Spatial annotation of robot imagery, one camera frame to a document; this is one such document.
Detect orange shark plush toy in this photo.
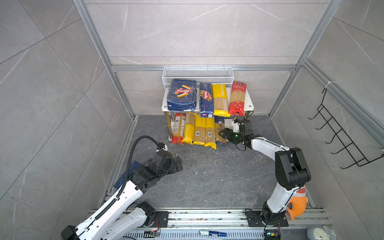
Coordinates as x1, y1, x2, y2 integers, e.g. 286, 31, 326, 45
287, 187, 309, 221

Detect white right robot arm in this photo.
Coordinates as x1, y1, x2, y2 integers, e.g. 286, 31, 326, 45
219, 120, 311, 226

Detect blue Barilla spaghetti bag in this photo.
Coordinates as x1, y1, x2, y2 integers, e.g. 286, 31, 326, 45
200, 83, 214, 118

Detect white two-tier shelf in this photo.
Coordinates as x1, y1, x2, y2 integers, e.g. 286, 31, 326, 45
161, 87, 254, 141

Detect white alarm clock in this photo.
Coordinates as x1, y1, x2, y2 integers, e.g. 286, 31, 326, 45
307, 225, 339, 240

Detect black wire hook rack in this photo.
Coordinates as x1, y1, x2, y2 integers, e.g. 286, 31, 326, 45
308, 88, 384, 170

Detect blue hardcover book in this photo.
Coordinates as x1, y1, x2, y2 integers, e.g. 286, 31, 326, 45
114, 161, 142, 190

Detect yellow Pastatime spaghetti bag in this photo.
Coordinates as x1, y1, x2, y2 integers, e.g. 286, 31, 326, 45
182, 112, 196, 145

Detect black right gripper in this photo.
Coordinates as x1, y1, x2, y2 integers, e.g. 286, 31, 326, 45
218, 128, 245, 144

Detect white wire mesh basket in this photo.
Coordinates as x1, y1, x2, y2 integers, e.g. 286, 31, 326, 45
162, 66, 235, 88

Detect red label spaghetti bag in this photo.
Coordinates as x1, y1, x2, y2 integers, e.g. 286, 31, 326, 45
171, 113, 186, 145

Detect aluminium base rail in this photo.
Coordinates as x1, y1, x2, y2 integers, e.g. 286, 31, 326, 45
119, 203, 329, 240

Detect blue Barilla pasta box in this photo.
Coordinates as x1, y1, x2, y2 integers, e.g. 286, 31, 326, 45
167, 79, 197, 112

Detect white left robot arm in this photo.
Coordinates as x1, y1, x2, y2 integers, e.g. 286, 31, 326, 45
61, 136, 183, 240

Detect blue white marker pen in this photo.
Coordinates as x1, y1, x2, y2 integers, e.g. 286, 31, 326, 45
200, 230, 228, 237

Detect red spaghetti bag with window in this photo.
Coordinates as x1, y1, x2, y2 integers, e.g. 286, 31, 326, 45
229, 82, 247, 116

